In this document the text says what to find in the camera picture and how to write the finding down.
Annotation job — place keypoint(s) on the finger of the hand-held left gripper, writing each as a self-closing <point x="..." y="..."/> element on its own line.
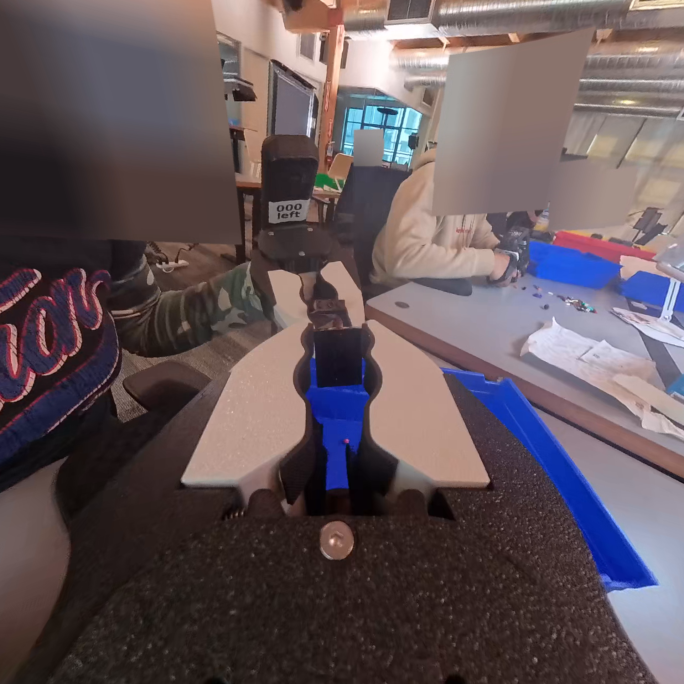
<point x="344" y="289"/>
<point x="289" y="299"/>

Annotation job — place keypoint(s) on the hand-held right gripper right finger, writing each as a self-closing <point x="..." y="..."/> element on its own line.
<point x="428" y="428"/>

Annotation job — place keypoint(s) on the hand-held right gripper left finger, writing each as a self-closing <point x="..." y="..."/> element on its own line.
<point x="251" y="428"/>

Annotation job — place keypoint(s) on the black toy brick base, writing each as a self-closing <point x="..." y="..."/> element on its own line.
<point x="340" y="358"/>

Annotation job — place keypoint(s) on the person's left forearm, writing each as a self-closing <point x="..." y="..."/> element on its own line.
<point x="182" y="310"/>

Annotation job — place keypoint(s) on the grey desk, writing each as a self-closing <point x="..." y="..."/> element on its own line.
<point x="641" y="502"/>

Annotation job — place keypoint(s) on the black office chair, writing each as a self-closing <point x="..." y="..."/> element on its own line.
<point x="363" y="208"/>

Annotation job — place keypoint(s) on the white paper sheet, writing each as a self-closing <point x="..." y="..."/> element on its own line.
<point x="583" y="358"/>

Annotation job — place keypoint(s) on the small blue plastic bin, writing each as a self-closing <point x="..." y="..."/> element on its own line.
<point x="572" y="264"/>

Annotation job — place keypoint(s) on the person's dark clothing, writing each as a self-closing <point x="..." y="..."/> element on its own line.
<point x="48" y="342"/>

